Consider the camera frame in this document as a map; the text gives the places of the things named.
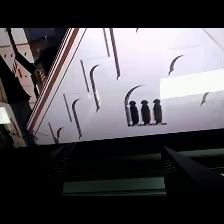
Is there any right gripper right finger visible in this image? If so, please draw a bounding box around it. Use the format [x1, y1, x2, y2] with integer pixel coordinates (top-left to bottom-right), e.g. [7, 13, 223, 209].
[162, 145, 224, 197]

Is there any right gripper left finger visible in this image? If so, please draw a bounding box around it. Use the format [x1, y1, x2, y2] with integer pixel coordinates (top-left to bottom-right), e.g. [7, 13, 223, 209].
[0, 143, 76, 197]

